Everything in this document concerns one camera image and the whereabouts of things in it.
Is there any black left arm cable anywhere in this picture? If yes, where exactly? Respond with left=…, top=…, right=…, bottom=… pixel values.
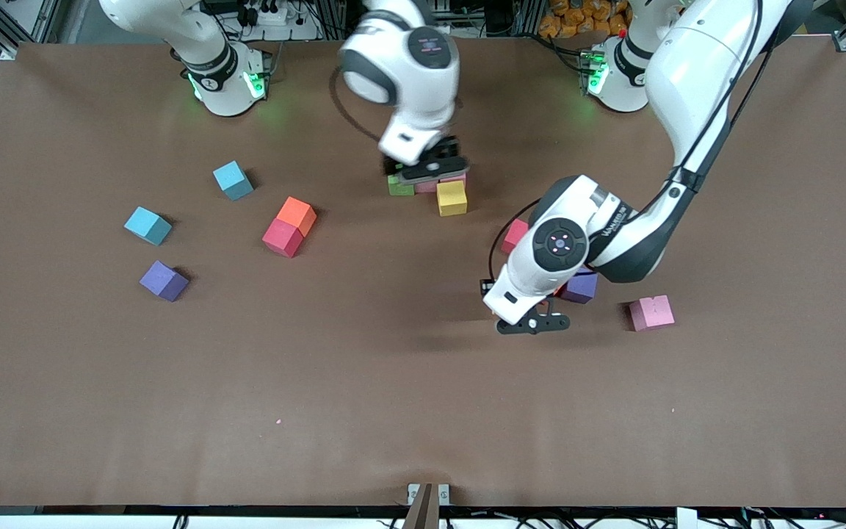
left=488, top=0, right=795, bottom=284

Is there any yellow foam cube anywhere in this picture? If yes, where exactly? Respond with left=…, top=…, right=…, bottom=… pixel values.
left=436, top=180, right=469, bottom=217

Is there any red foam cube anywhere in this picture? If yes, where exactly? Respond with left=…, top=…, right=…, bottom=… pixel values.
left=501, top=218, right=531, bottom=255
left=261, top=218, right=304, bottom=259

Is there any light blue foam cube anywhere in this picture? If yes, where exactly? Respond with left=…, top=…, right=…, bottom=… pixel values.
left=123, top=206, right=173, bottom=247
left=212, top=160, right=255, bottom=202

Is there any white power strip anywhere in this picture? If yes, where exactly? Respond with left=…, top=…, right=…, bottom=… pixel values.
left=236, top=0, right=321, bottom=41

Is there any metal table edge bracket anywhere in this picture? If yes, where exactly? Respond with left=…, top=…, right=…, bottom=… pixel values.
left=406, top=482, right=452, bottom=508

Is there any brown strip under bracket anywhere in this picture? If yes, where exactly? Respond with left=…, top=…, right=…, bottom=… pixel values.
left=401, top=483, right=442, bottom=529

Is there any aluminium frame post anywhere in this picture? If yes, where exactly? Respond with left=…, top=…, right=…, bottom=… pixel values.
left=513, top=0, right=547, bottom=37

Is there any orange foam cube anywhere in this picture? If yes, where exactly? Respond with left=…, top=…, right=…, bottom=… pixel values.
left=275, top=195, right=318, bottom=238

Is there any orange snack bag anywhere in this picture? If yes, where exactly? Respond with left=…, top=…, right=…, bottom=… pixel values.
left=538, top=0, right=629, bottom=39

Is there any purple foam cube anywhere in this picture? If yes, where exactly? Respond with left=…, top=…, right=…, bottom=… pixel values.
left=139, top=260, right=190, bottom=303
left=557, top=269, right=599, bottom=305

